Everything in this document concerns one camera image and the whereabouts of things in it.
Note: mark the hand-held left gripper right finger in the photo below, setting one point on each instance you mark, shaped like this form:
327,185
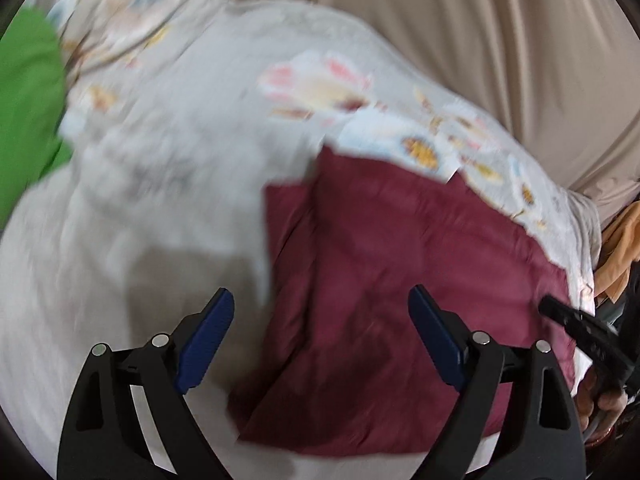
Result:
440,342

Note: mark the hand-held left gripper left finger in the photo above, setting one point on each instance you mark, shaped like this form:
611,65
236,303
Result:
205,345

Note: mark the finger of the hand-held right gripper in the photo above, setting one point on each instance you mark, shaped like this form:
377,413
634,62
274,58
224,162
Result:
585,330

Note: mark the white floral blanket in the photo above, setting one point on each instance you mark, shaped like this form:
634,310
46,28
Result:
165,185

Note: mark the orange cloth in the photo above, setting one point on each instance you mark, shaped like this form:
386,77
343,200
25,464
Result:
617,255

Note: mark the person's right hand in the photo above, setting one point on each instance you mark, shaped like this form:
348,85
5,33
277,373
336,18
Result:
597,400

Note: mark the green cloth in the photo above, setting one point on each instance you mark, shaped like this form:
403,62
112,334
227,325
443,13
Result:
27,115

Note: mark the maroon puffer jacket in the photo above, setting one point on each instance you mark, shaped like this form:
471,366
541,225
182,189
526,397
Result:
395,285

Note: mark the beige backdrop sheet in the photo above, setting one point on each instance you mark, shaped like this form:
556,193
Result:
475,45

